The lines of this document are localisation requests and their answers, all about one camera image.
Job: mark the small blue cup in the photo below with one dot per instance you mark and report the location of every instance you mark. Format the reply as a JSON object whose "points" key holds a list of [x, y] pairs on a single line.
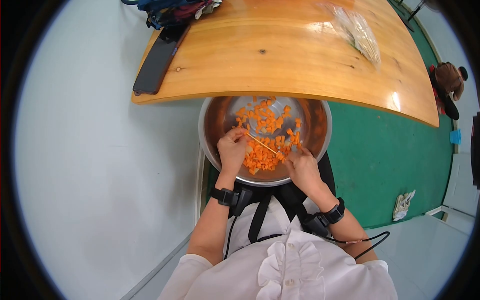
{"points": [[455, 137]]}

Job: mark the clear bag of wooden skewers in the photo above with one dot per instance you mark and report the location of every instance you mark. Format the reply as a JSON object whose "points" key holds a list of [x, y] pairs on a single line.
{"points": [[356, 32]]}

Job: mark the white work gloves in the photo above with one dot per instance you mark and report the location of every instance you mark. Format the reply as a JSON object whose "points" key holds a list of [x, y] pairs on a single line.
{"points": [[403, 205]]}

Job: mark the thin wooden skewer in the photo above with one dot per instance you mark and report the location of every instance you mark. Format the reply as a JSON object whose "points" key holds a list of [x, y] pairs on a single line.
{"points": [[262, 144]]}

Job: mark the person's left fingers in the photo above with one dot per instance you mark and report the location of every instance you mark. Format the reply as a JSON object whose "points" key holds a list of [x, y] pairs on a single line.
{"points": [[237, 131]]}

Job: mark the black wrist band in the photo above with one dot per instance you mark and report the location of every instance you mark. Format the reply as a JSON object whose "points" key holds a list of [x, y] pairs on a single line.
{"points": [[325, 219], [231, 198]]}

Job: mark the person's right fingers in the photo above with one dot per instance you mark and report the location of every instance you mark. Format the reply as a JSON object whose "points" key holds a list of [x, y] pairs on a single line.
{"points": [[296, 153]]}

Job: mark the person's left thumb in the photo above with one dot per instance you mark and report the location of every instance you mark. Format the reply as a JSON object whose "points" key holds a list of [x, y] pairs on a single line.
{"points": [[244, 137]]}

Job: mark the person's body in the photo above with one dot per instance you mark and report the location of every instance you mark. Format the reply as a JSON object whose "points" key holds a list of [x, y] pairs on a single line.
{"points": [[283, 258]]}

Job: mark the dark fabric bag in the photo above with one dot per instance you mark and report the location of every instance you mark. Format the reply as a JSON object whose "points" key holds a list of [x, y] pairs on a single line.
{"points": [[174, 11]]}

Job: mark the pile of diced carrot pieces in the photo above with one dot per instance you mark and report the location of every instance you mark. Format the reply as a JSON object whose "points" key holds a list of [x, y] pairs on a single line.
{"points": [[268, 138]]}

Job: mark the steel mixing bowl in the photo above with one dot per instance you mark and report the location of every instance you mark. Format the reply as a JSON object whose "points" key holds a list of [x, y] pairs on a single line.
{"points": [[265, 138]]}

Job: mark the wooden table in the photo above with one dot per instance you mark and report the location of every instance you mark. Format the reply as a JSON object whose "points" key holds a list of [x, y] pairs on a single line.
{"points": [[285, 56]]}

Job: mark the person's left hand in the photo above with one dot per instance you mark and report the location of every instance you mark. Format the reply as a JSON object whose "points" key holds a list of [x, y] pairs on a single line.
{"points": [[231, 151]]}

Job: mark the person's right hand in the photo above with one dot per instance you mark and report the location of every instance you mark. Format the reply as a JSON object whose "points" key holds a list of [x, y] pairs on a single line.
{"points": [[303, 169]]}

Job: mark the black smartphone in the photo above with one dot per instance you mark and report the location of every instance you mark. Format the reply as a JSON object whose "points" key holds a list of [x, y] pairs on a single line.
{"points": [[157, 62]]}

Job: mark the orange carrot cube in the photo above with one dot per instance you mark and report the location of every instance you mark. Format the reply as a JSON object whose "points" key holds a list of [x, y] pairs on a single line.
{"points": [[280, 156]]}

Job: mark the brown backpack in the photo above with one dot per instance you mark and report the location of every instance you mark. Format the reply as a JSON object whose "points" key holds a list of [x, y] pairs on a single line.
{"points": [[448, 88]]}

